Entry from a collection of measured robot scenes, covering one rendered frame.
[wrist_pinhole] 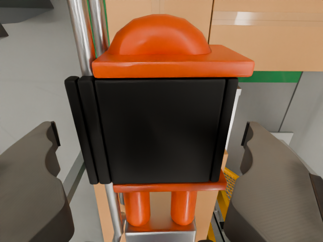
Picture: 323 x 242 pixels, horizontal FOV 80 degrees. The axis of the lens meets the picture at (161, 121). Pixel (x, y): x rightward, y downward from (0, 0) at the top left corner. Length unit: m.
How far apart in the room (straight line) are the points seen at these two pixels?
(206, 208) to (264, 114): 1.19
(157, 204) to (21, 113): 1.73
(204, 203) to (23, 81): 1.46
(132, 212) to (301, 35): 0.96
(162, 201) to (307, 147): 2.06
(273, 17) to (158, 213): 0.87
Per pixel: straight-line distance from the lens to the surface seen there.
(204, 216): 0.79
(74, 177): 1.26
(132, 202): 0.17
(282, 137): 1.99
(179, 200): 0.17
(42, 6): 1.39
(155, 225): 0.19
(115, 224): 0.18
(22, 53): 1.66
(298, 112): 1.94
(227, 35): 0.89
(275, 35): 0.97
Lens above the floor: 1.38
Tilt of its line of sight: 60 degrees down
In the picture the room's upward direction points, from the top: 177 degrees clockwise
